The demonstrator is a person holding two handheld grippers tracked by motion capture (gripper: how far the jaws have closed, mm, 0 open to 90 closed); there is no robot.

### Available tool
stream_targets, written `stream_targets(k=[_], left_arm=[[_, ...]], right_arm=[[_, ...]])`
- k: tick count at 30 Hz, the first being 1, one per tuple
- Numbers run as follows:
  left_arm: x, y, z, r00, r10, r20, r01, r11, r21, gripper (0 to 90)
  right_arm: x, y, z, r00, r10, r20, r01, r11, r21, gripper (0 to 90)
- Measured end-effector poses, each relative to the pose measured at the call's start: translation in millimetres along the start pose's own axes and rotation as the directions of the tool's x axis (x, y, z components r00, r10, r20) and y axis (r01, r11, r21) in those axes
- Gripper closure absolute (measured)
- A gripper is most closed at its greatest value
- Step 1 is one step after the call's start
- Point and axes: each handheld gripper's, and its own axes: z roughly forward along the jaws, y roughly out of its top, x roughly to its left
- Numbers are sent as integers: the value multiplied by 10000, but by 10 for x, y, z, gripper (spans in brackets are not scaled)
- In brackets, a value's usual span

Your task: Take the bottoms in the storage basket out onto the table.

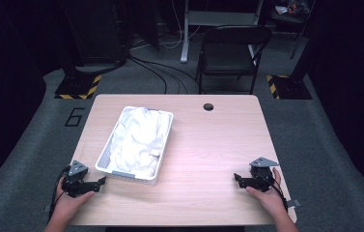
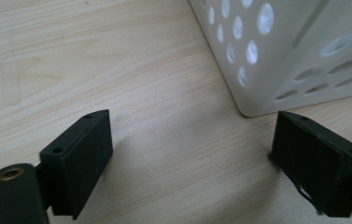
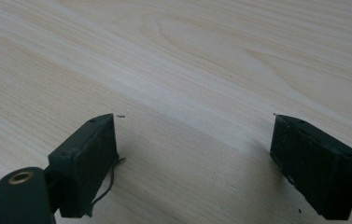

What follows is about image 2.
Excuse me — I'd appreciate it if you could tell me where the white perforated plastic basket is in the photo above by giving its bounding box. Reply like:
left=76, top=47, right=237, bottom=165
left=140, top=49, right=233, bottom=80
left=188, top=0, right=352, bottom=119

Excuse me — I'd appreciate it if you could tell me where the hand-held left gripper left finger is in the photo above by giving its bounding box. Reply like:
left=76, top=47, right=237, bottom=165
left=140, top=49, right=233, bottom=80
left=38, top=108, right=114, bottom=220

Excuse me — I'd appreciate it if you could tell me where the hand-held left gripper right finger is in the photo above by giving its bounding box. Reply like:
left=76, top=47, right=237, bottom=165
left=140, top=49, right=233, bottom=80
left=268, top=110, right=352, bottom=218

